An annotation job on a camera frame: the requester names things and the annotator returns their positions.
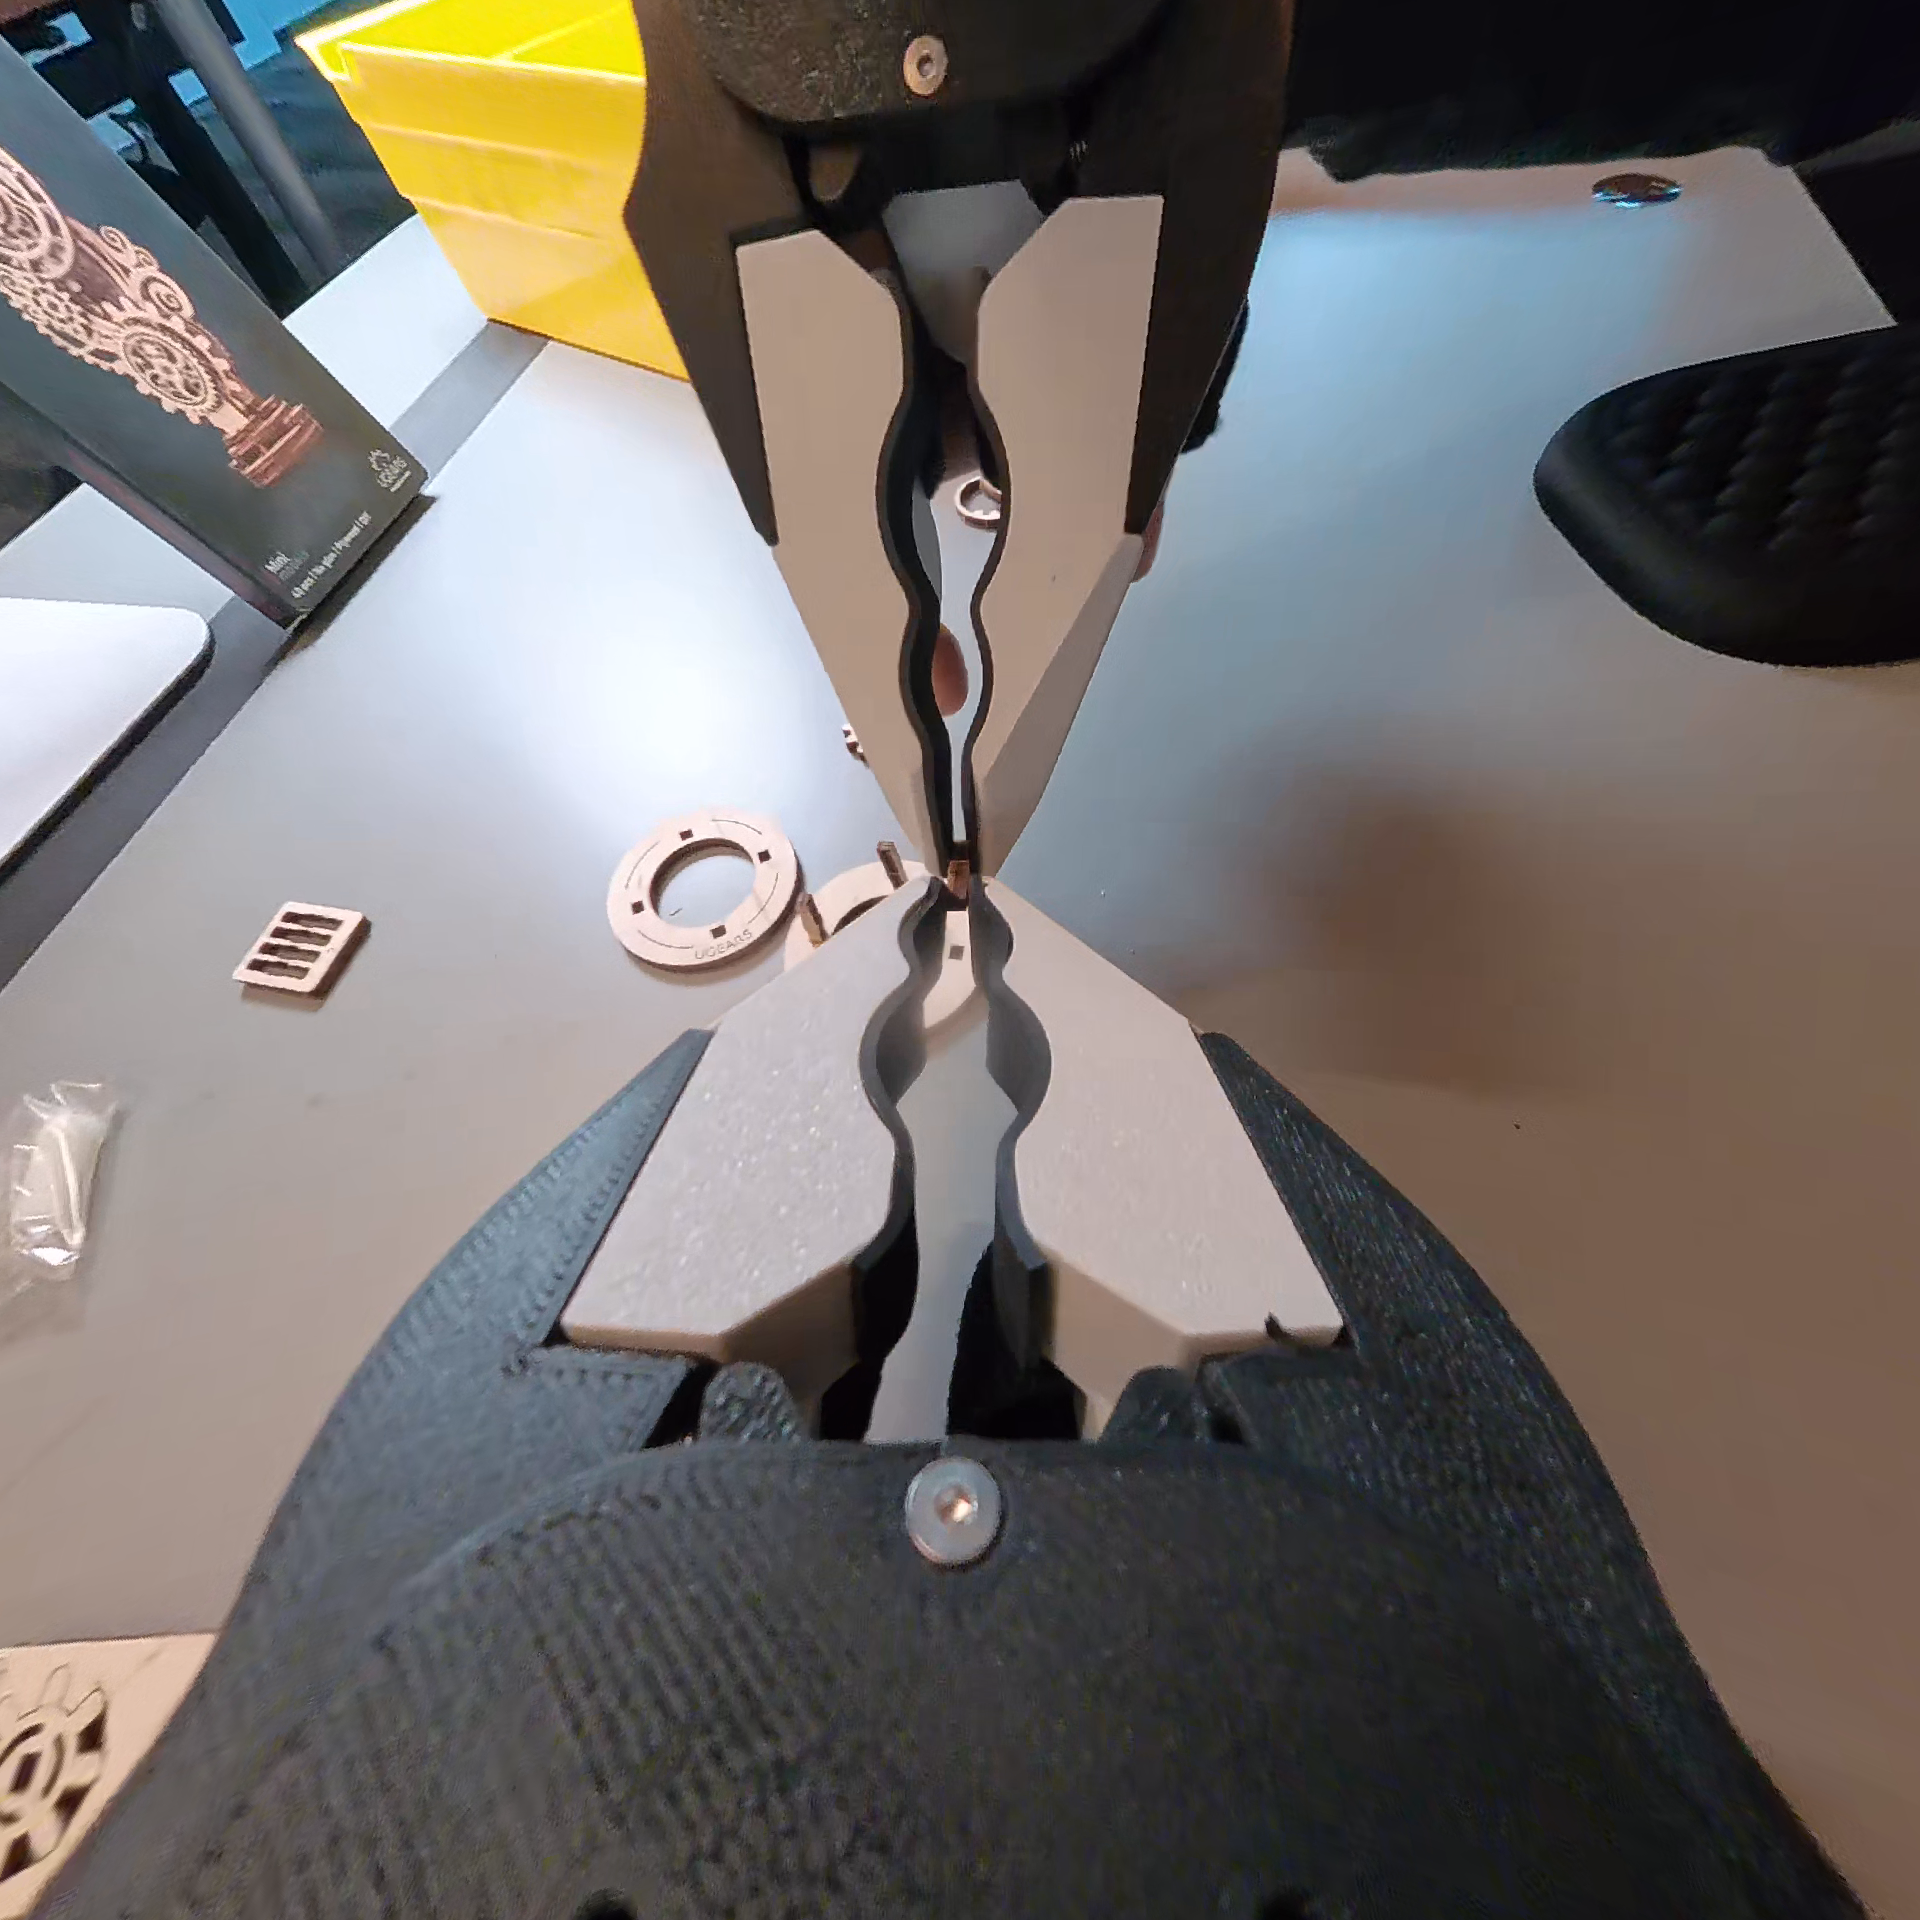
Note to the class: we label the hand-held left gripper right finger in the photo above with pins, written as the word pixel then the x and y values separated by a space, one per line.
pixel 1186 1198

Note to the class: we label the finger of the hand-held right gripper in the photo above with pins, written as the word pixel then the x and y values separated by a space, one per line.
pixel 1072 451
pixel 818 451

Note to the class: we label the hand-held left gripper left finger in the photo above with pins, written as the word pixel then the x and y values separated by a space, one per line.
pixel 720 1198

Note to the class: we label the grey desk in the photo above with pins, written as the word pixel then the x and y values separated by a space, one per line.
pixel 1426 899

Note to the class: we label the yellow plastic bin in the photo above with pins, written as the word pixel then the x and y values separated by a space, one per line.
pixel 495 192

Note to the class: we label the dark round disc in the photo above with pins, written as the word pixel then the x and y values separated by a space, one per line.
pixel 1634 186

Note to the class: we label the dark puzzle box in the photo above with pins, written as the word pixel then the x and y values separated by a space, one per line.
pixel 181 376

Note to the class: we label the grey metal table leg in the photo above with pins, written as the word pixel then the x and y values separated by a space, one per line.
pixel 251 135

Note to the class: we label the clear plastic bag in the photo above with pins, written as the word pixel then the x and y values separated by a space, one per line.
pixel 61 1198

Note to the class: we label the wooden puzzle part sheet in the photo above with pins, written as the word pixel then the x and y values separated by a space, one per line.
pixel 135 1679

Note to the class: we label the white rounded board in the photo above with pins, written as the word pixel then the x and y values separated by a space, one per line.
pixel 89 719

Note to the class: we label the small slotted wooden frame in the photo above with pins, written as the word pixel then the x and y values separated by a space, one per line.
pixel 257 961

